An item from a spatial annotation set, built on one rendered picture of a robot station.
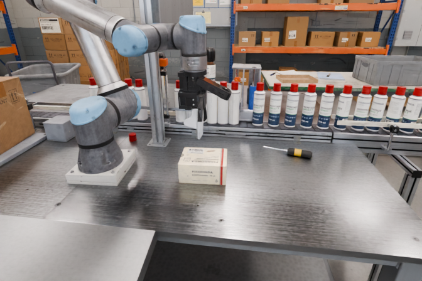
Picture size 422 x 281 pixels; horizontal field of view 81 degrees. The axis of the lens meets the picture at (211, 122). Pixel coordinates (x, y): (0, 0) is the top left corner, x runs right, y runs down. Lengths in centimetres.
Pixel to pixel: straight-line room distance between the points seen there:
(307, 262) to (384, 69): 182
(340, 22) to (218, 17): 243
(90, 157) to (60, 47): 407
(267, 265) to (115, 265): 92
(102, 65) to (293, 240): 81
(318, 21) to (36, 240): 552
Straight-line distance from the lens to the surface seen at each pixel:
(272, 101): 116
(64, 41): 486
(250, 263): 145
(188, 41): 73
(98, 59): 97
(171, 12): 103
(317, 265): 152
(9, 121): 133
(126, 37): 66
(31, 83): 342
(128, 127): 130
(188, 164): 84
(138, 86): 125
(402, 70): 279
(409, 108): 137
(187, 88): 78
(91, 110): 86
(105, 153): 92
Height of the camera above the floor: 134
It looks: 22 degrees down
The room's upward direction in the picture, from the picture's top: straight up
